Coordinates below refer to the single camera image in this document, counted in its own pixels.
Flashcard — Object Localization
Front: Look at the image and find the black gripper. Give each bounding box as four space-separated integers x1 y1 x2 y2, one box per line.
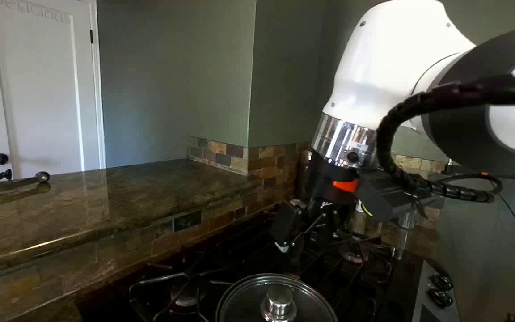
273 152 359 252

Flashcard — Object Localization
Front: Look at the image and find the black corrugated cable conduit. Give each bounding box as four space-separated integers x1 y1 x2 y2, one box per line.
376 71 515 204

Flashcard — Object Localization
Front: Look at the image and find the black gas stove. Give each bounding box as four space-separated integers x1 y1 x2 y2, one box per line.
78 214 462 322

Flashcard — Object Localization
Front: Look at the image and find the glass pot lid steel knob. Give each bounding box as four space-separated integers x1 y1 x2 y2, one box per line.
215 273 339 322

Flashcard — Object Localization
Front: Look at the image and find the white door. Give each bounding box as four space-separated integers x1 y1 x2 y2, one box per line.
0 0 106 179

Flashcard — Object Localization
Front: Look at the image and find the black door knob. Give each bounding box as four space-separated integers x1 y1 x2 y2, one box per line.
0 154 10 164

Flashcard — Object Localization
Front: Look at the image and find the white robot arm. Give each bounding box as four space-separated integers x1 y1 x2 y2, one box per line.
273 0 515 252

